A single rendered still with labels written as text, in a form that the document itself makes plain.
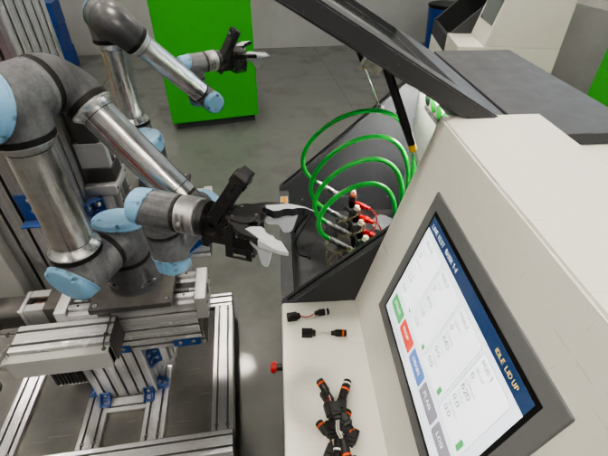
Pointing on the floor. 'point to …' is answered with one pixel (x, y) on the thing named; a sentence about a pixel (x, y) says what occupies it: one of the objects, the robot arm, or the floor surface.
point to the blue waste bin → (434, 15)
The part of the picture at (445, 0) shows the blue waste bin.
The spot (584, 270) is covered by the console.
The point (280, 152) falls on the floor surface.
